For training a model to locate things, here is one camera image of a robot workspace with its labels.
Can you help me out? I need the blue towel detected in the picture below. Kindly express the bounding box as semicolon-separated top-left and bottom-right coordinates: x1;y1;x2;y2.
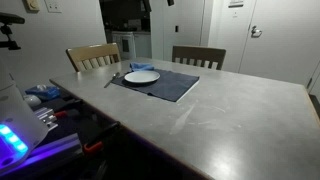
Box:
130;62;154;72

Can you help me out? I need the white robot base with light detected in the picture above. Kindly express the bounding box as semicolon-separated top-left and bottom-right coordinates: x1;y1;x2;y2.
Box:
0;56;50;176

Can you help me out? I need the white plate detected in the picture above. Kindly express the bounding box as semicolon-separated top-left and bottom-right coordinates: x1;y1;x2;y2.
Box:
124;71;160;84

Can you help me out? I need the dark blue placemat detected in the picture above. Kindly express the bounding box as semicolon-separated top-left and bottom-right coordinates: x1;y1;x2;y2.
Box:
113;69;200;102

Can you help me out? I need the dark wooden chair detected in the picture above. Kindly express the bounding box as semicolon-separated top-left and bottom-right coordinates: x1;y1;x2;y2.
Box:
172;45;226;70

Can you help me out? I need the white stove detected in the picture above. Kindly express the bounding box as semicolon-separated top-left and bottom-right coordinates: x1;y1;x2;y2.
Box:
112;31;136;59

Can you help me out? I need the light wooden chair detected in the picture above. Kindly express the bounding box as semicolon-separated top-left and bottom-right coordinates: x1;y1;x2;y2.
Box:
66;43;121;72

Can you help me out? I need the orange black clamp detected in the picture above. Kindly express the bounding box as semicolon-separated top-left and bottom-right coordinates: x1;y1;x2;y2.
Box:
83;122;120;155

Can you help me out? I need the white door sign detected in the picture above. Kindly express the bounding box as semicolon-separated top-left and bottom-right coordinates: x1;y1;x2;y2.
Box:
228;0;244;8

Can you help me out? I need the blue tissue box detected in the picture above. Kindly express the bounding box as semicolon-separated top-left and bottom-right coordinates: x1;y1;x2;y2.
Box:
25;85;60;101

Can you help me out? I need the white round object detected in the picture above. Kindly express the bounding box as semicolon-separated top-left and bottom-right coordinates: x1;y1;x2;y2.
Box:
23;95;41;107

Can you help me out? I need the beige thermostat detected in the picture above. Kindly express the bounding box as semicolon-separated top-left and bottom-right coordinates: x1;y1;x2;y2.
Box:
23;0;40;13

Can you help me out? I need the silver door handle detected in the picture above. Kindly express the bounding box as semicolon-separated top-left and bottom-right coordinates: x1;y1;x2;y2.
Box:
251;26;262;38

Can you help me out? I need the silver aluminium rail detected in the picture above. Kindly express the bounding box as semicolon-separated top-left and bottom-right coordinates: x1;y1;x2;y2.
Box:
35;107;58;131

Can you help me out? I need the black camera on mount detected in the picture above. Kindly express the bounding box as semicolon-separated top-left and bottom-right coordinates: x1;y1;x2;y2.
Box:
0;12;25;50

